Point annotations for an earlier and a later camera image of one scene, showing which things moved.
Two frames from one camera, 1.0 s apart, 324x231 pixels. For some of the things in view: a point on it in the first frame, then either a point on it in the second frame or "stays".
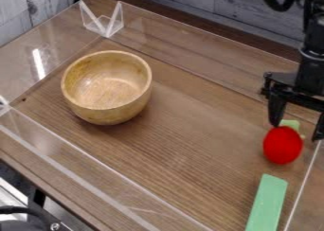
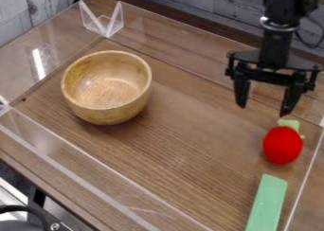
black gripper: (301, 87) to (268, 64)
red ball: (282, 144) stays
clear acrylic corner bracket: (103, 25) stays
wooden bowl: (106, 86) stays
